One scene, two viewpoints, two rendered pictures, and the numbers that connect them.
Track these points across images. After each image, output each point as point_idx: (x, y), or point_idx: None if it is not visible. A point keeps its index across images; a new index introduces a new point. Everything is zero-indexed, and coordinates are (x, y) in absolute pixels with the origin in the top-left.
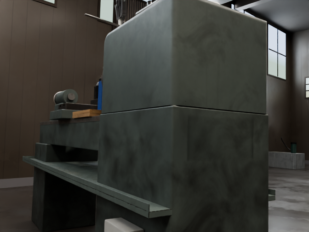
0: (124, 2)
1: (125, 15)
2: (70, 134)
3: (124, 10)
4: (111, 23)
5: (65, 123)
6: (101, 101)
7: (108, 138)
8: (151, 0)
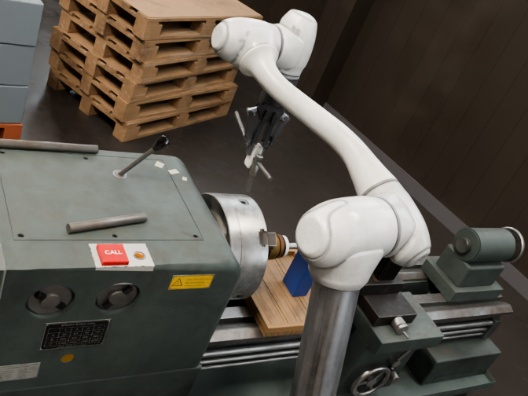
0: (247, 119)
1: (246, 141)
2: None
3: (247, 132)
4: (245, 143)
5: None
6: (292, 261)
7: None
8: (161, 137)
